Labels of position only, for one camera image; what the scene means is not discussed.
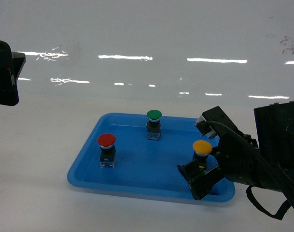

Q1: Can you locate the red mushroom push button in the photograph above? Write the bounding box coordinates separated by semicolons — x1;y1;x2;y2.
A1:
97;133;116;168

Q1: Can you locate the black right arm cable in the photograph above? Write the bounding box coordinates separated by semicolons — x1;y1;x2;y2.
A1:
207;120;292;220

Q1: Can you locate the white glossy back board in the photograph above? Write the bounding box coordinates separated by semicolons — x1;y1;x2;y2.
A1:
0;0;294;107

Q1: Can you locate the green mushroom push button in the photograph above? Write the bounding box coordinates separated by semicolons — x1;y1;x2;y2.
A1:
146;109;162;140

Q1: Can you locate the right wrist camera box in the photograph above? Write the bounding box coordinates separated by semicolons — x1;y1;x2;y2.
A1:
194;106;243;139

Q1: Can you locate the blue plastic tray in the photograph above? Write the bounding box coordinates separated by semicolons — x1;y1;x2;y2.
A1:
67;113;235;204

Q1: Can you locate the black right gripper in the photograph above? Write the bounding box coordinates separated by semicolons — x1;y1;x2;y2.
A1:
177;135;275;200

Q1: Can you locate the yellow mushroom push button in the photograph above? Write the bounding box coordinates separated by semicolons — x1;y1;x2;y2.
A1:
193;140;212;170

